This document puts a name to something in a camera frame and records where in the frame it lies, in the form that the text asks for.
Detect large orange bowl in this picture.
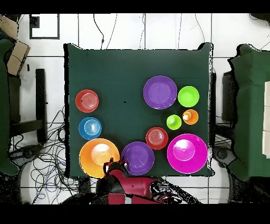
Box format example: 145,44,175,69
79,138,121,179

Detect purple bowl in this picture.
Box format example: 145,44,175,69
143,75,178,110
121,141,155,176

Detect black power adapter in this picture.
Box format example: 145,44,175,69
78,178,92,196

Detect small blue bowl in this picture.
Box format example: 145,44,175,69
78,117,102,141

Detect small red bowl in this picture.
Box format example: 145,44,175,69
75,89,100,113
145,126,169,151

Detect green cup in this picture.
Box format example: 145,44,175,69
166,114,182,130

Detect large pink bowl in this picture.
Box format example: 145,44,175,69
167,133,209,174

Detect grey floor stand base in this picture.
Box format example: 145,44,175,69
9,143,44,167
213,145,236,169

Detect dark green tablecloth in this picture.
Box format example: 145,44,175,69
227,43,270,182
0,39,20,176
63,42,214,178

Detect orange cup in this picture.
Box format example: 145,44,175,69
182,109,199,125

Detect black stand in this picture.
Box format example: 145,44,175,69
8,68,47,144

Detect small green bowl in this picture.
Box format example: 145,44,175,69
177,86,200,108

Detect black case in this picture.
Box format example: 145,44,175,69
221,71,235,123

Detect cardboard box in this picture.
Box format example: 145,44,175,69
0,14,20,40
6,40,31,77

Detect white box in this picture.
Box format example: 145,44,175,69
262,81,270,159

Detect black floor cable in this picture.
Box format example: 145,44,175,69
93,13,105,50

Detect black floor frame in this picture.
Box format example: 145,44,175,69
29,13,60,40

